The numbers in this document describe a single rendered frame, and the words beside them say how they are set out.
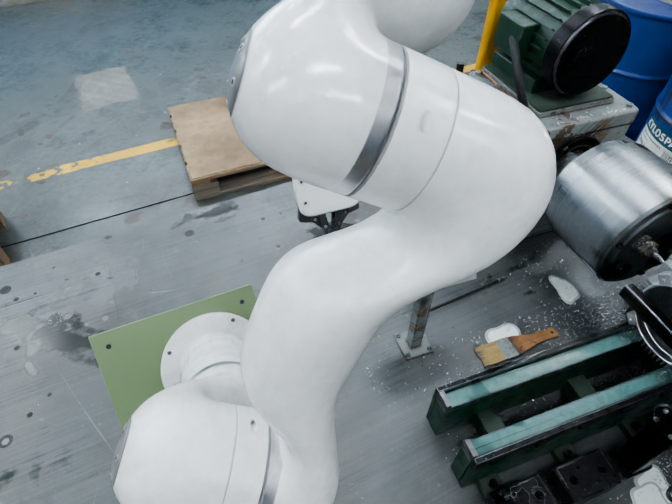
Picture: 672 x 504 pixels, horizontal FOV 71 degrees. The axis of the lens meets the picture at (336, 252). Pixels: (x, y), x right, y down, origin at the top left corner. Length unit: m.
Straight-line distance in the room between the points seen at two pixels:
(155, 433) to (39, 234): 2.42
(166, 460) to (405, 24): 0.41
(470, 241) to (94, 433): 0.91
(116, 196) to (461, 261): 2.67
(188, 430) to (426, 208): 0.32
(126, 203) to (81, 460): 1.94
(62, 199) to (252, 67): 2.79
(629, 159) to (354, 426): 0.76
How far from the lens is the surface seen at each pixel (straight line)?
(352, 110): 0.26
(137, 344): 0.89
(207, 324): 0.87
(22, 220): 3.00
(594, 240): 1.06
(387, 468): 0.97
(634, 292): 1.03
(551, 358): 1.01
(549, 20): 1.19
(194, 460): 0.49
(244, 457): 0.50
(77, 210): 2.91
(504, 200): 0.31
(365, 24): 0.30
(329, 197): 0.76
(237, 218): 1.37
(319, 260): 0.35
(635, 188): 1.06
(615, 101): 1.31
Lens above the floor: 1.72
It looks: 47 degrees down
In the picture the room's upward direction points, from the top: straight up
